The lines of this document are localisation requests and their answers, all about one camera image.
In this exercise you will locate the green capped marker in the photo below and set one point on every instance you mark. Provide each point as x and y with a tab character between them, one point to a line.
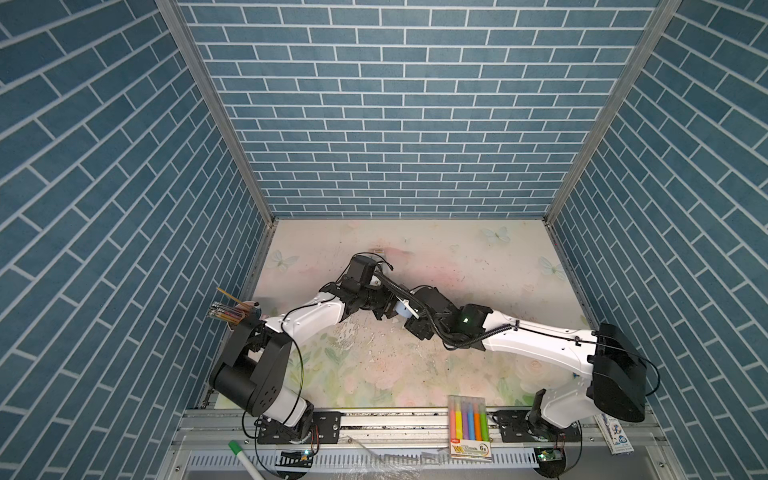
244	460

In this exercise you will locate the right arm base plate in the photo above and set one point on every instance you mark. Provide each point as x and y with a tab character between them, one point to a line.
515	426

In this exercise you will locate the highlighter marker pack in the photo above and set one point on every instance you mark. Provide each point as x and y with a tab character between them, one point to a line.
468	423

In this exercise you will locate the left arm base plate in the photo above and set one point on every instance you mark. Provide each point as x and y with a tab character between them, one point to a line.
321	426

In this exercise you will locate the light blue alarm clock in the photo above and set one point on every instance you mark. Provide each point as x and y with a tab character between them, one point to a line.
403	309

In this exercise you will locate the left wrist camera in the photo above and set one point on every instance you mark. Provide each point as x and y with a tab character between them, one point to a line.
361	269

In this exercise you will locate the toothbrush package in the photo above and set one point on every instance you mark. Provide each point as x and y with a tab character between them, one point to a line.
614	435

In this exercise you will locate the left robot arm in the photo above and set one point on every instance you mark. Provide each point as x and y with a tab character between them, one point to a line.
251	369

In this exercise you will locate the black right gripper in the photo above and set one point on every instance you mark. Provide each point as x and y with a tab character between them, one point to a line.
414	326

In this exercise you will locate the pencil cup holder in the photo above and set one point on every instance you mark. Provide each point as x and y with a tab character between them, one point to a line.
235	311

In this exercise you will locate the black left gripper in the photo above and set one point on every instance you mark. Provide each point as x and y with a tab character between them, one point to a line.
389	301

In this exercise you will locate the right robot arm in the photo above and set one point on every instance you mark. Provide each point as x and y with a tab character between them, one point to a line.
609	374

